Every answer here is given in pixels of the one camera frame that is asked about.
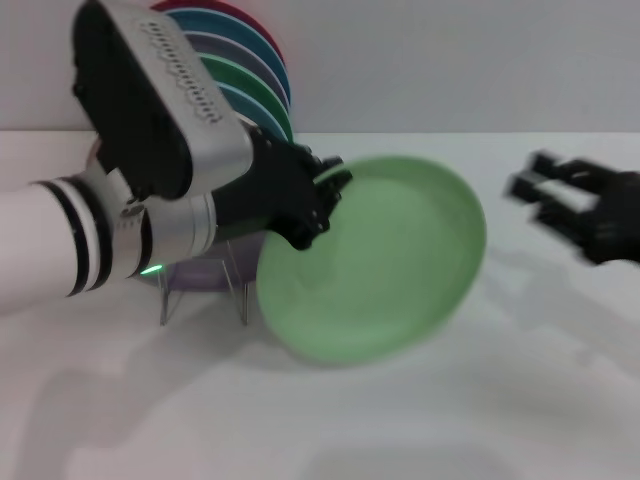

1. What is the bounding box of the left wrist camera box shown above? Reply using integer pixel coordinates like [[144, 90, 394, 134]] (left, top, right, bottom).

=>
[[69, 0, 254, 202]]

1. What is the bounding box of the dark green plate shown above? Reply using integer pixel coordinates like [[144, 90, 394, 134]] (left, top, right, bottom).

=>
[[198, 53, 292, 126]]

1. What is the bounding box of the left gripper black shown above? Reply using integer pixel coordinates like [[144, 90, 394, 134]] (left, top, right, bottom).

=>
[[212, 130, 354, 252]]

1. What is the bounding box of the grey purple plate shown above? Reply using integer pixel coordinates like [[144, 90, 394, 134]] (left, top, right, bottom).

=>
[[183, 30, 291, 109]]

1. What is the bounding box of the light green plate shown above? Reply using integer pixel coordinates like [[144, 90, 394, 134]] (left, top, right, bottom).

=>
[[254, 155, 489, 370]]

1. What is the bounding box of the teal blue plate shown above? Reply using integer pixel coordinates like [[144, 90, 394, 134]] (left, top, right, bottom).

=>
[[167, 8, 290, 91]]

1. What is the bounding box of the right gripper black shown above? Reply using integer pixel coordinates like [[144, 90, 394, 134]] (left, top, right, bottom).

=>
[[503, 151, 640, 267]]

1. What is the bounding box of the light blue plate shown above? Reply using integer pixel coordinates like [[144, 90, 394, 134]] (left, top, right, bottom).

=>
[[215, 81, 295, 144]]

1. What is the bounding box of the red plate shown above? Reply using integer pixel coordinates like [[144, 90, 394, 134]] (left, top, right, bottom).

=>
[[149, 0, 287, 66]]

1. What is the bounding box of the wire plate rack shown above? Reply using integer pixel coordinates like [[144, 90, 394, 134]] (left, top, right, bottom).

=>
[[158, 240, 251, 327]]

